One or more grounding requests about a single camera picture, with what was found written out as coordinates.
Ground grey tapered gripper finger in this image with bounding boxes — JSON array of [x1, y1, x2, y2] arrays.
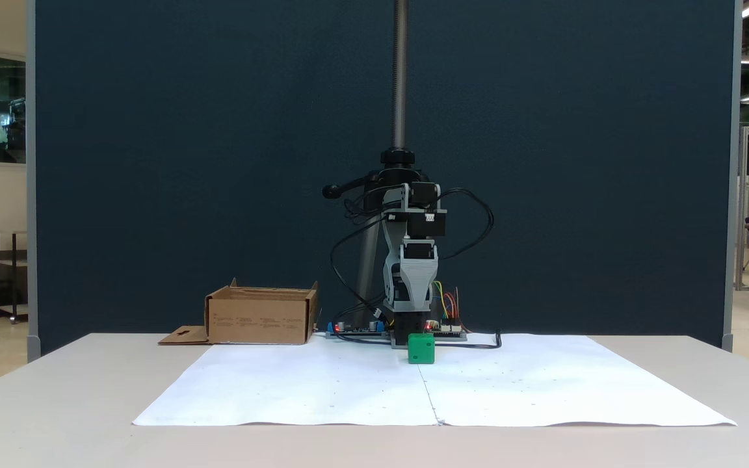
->
[[401, 259, 440, 311]]

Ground green dice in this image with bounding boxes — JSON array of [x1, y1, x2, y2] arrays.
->
[[408, 334, 436, 365]]

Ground blue circuit board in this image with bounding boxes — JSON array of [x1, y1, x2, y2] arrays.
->
[[325, 320, 392, 341]]

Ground white paper sheet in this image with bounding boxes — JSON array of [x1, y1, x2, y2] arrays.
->
[[419, 333, 737, 428], [133, 335, 441, 428]]

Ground brown cardboard box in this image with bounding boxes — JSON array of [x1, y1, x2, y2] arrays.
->
[[159, 278, 319, 346]]

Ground dark blue partition panel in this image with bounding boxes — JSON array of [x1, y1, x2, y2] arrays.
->
[[26, 0, 741, 357]]

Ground framed window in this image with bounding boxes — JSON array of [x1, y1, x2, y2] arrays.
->
[[0, 48, 27, 172]]

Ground circuit board with coloured wires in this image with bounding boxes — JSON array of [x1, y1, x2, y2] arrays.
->
[[427, 321, 468, 341]]

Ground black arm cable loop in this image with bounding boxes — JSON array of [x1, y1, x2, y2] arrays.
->
[[343, 185, 408, 227]]

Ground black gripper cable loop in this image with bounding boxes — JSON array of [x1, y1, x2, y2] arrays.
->
[[438, 188, 495, 261]]

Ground black cable on table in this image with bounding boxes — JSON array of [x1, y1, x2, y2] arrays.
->
[[436, 331, 503, 350]]

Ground long black arm cable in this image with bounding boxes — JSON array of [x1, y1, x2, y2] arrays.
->
[[330, 218, 389, 314]]

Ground black camera stand with pole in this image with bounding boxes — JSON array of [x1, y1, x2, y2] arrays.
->
[[322, 0, 434, 326]]

